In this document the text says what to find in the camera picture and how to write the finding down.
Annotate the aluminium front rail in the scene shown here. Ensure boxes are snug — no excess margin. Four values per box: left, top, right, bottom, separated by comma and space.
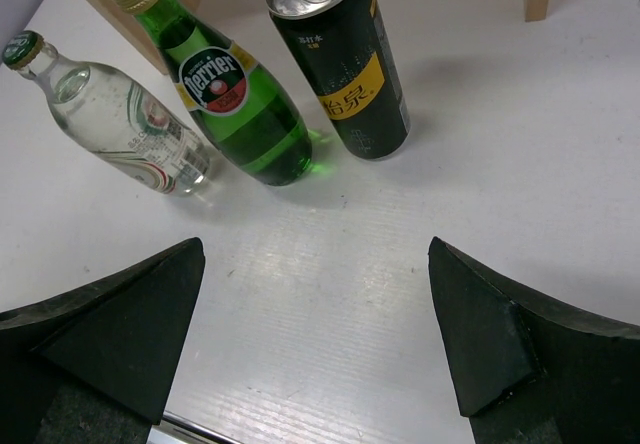
147, 412, 238, 444

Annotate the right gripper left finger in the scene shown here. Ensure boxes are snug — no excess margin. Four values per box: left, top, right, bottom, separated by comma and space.
1, 237, 205, 443

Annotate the green bottle rear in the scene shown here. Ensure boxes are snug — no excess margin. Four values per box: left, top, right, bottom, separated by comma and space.
102, 0, 314, 187

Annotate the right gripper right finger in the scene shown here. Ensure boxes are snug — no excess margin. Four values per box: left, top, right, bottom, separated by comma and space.
428, 237, 639, 443

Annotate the black can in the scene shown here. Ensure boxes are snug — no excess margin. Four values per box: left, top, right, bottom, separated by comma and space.
266, 0, 410, 160

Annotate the clear glass bottle left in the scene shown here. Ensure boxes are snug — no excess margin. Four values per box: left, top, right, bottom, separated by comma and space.
2, 30, 215, 196

